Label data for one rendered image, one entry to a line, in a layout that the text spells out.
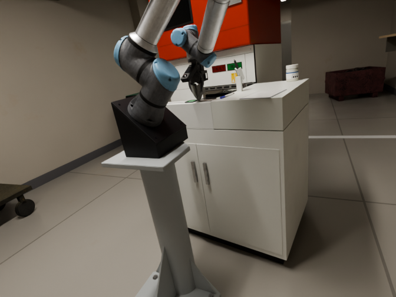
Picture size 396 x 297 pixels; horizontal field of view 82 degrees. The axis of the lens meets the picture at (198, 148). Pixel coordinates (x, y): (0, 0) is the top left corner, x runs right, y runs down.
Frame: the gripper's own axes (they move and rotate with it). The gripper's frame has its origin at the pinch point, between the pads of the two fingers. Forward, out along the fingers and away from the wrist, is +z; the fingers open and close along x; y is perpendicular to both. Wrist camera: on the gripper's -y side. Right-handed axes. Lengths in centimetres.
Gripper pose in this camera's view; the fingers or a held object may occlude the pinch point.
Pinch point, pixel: (198, 98)
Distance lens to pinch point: 124.7
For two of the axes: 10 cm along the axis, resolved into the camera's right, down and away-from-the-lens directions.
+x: -8.2, -0.7, 5.7
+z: 1.5, 9.3, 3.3
